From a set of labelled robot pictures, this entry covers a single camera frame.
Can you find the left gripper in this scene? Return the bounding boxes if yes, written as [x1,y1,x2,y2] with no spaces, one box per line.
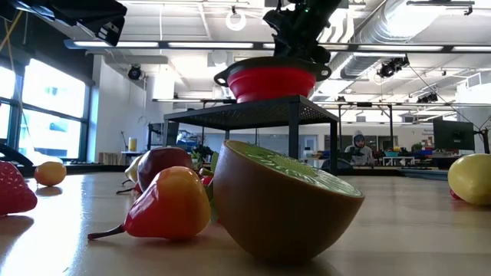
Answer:
[0,0,127,47]

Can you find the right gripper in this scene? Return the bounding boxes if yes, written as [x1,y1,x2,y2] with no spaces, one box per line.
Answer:
[262,7,334,65]

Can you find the red collapsible colander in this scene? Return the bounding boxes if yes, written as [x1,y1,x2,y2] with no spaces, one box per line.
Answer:
[213,56,333,104]

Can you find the yellow toy lemon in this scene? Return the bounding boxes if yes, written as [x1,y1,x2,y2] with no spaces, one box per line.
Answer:
[447,153,491,207]
[124,154,146,185]

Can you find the small orange toy fruit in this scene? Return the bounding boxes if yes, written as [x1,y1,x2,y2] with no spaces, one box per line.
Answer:
[34,160,68,188]

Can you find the brown green kiwi half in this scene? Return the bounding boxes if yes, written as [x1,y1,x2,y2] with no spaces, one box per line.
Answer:
[213,140,365,264]

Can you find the black ceiling spotlight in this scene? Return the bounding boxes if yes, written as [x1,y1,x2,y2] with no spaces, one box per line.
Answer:
[127,64,143,81]
[377,55,410,80]

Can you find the long linear ceiling light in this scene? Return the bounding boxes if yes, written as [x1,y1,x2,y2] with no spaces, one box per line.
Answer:
[64,39,491,54]

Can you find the black perforated metal shelf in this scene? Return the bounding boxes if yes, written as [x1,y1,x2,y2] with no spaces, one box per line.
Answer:
[163,94,341,177]

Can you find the person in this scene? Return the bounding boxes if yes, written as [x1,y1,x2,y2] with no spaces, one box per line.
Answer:
[344,130,375,166]

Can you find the dark red toy apple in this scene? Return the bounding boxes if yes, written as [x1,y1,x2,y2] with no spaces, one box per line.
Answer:
[137,146,195,193]

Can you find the black computer monitor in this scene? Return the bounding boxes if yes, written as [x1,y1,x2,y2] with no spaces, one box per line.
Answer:
[433,119,476,152]

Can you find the white ring lamp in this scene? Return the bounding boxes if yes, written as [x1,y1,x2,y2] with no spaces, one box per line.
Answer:
[225,9,247,32]

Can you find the silver spiral ventilation duct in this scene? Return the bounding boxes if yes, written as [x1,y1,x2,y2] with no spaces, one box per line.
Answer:
[339,0,427,80]

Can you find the black aluminium table frame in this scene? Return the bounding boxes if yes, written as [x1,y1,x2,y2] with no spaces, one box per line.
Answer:
[0,142,452,183]

